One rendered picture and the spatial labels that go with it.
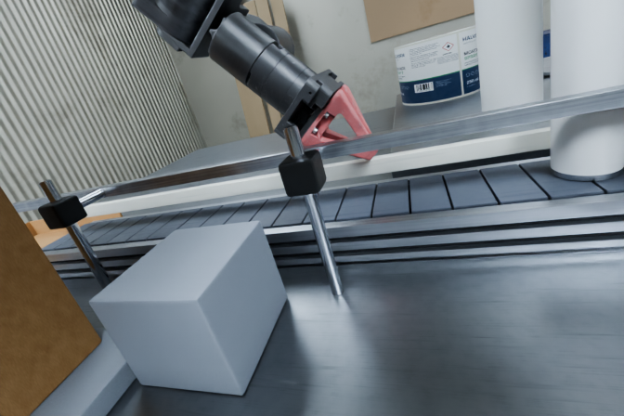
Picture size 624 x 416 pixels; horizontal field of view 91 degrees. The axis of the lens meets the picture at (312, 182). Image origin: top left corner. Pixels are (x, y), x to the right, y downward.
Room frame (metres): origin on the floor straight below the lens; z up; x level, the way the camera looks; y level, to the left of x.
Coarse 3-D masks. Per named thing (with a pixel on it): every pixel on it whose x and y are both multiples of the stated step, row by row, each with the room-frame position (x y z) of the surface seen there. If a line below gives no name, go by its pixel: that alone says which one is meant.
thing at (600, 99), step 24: (576, 96) 0.22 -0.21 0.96; (600, 96) 0.21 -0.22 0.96; (456, 120) 0.25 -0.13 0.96; (480, 120) 0.24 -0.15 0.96; (504, 120) 0.23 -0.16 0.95; (528, 120) 0.23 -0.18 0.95; (336, 144) 0.28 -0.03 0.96; (360, 144) 0.28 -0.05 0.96; (384, 144) 0.27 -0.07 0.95; (408, 144) 0.26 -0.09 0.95; (192, 168) 0.36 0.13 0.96; (216, 168) 0.33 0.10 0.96; (240, 168) 0.32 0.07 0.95; (264, 168) 0.31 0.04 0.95; (72, 192) 0.42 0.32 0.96; (120, 192) 0.39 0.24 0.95
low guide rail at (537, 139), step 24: (456, 144) 0.32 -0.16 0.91; (480, 144) 0.31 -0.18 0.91; (504, 144) 0.30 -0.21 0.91; (528, 144) 0.29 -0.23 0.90; (336, 168) 0.36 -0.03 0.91; (360, 168) 0.35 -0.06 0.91; (384, 168) 0.34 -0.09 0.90; (408, 168) 0.33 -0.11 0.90; (168, 192) 0.46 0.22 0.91; (192, 192) 0.44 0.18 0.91; (216, 192) 0.43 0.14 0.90; (240, 192) 0.42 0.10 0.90
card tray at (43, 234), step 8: (96, 216) 0.66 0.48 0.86; (104, 216) 0.65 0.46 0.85; (112, 216) 0.64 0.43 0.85; (120, 216) 0.64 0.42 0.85; (32, 224) 0.74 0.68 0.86; (40, 224) 0.73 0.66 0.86; (80, 224) 0.68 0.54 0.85; (32, 232) 0.73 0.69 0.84; (40, 232) 0.73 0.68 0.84; (48, 232) 0.72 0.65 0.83; (56, 232) 0.71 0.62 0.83; (64, 232) 0.69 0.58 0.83; (40, 240) 0.68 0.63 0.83; (48, 240) 0.66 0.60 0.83
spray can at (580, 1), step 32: (576, 0) 0.24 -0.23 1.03; (608, 0) 0.23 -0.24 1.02; (576, 32) 0.24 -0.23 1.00; (608, 32) 0.23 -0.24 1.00; (576, 64) 0.24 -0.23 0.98; (608, 64) 0.23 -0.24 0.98; (576, 128) 0.24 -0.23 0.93; (608, 128) 0.23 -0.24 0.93; (576, 160) 0.24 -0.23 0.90; (608, 160) 0.23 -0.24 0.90
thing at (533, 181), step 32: (544, 160) 0.29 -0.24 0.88; (320, 192) 0.38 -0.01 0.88; (352, 192) 0.35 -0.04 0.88; (384, 192) 0.32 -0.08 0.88; (416, 192) 0.30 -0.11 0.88; (448, 192) 0.28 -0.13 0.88; (480, 192) 0.26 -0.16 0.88; (512, 192) 0.25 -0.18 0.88; (544, 192) 0.24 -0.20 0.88; (576, 192) 0.22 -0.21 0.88; (608, 192) 0.21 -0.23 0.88; (96, 224) 0.52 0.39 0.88; (128, 224) 0.47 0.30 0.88; (160, 224) 0.43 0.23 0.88; (192, 224) 0.40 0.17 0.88; (224, 224) 0.36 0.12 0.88; (288, 224) 0.31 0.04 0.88
